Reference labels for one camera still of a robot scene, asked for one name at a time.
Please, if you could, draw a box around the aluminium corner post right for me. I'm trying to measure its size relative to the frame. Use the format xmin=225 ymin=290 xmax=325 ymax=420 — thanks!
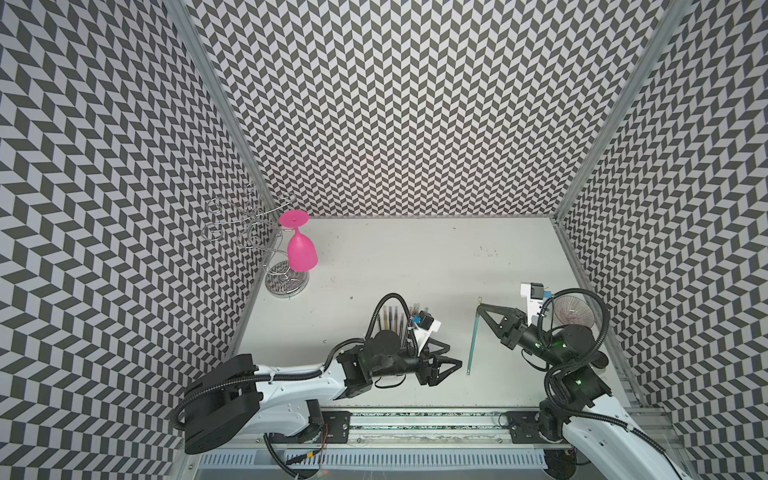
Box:
xmin=552 ymin=0 xmax=693 ymax=224

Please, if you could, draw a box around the wire glass rack stand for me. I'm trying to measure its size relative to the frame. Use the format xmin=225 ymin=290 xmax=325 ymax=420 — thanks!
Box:
xmin=199 ymin=187 xmax=310 ymax=299

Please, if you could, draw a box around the pink plastic wine glass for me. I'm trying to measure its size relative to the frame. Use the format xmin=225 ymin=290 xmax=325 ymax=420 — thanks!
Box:
xmin=279 ymin=210 xmax=319 ymax=272

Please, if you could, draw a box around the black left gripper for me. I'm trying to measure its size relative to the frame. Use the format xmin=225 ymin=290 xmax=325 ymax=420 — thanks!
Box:
xmin=371 ymin=339 xmax=463 ymax=387

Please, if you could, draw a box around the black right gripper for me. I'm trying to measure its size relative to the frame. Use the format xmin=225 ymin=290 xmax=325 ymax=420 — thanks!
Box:
xmin=476 ymin=304 xmax=567 ymax=370

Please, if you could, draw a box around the aluminium corner post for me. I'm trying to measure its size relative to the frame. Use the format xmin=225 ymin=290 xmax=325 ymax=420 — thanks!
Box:
xmin=163 ymin=0 xmax=276 ymax=209
xmin=552 ymin=0 xmax=693 ymax=224

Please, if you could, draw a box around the clear pink glass dish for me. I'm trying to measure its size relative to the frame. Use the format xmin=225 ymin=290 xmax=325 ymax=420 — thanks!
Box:
xmin=553 ymin=295 xmax=596 ymax=328

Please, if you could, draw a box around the aluminium corner post left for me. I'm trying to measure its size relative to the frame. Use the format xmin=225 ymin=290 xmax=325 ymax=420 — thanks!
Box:
xmin=163 ymin=0 xmax=276 ymax=209

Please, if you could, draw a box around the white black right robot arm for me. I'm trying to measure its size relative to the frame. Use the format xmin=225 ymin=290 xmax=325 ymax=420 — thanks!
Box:
xmin=476 ymin=288 xmax=691 ymax=479

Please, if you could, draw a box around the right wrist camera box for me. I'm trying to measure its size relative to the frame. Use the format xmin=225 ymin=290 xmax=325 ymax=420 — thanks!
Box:
xmin=520 ymin=282 xmax=552 ymax=324

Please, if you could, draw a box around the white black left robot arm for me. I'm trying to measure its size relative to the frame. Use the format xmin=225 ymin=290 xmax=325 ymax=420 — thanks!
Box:
xmin=169 ymin=310 xmax=463 ymax=454

